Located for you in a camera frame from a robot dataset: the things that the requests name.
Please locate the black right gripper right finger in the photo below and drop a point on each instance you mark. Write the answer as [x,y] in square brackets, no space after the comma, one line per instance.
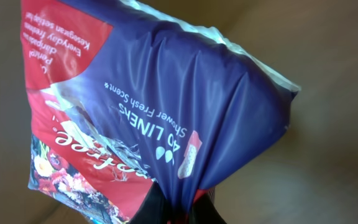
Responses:
[203,210]

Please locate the red purple Carefree pack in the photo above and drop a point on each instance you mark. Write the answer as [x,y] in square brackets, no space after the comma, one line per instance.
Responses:
[122,96]

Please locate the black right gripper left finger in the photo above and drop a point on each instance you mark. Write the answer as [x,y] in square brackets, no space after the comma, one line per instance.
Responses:
[155,208]

